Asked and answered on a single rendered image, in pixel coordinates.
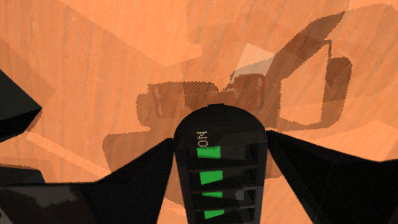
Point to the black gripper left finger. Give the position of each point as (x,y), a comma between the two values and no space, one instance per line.
(132,194)

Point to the dark grey switch panel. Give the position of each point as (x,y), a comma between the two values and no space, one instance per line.
(221,157)

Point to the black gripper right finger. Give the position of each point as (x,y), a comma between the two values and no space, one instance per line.
(336,187)

